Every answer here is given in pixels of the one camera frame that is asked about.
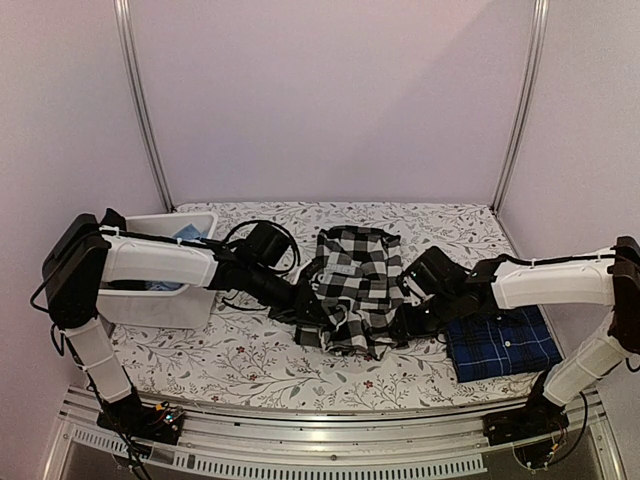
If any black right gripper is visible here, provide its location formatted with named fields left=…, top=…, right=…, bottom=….
left=389, top=289, right=460, bottom=342

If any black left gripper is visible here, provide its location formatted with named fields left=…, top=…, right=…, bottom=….
left=245, top=264, right=330, bottom=327

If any black white checkered shirt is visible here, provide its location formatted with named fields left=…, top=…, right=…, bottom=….
left=295, top=225, right=405, bottom=360

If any blue plaid shirt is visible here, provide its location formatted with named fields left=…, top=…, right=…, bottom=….
left=444, top=306, right=562, bottom=383

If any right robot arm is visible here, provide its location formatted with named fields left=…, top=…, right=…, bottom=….
left=391, top=236, right=639, bottom=436

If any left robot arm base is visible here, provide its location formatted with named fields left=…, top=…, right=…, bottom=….
left=97, top=390, right=185, bottom=445

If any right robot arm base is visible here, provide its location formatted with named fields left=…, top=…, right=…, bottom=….
left=482, top=373, right=569, bottom=469

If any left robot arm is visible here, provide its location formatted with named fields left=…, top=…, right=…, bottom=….
left=32, top=210, right=329, bottom=434

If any floral patterned table cloth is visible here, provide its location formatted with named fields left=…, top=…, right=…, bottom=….
left=111, top=202, right=532, bottom=412

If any white plastic bin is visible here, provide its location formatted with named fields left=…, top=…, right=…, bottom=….
left=97, top=212, right=218, bottom=329

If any light blue shirt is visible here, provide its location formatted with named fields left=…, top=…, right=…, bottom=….
left=144, top=223, right=208, bottom=292

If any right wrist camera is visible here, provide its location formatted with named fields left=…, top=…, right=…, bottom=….
left=399, top=277, right=434, bottom=307

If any left aluminium corner post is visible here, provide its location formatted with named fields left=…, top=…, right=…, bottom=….
left=113, top=0, right=175, bottom=212

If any aluminium corner post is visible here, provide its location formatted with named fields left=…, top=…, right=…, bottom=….
left=113, top=0, right=175, bottom=212
left=491, top=0, right=550, bottom=217

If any right aluminium corner post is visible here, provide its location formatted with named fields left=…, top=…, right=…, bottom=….
left=491, top=0, right=550, bottom=217

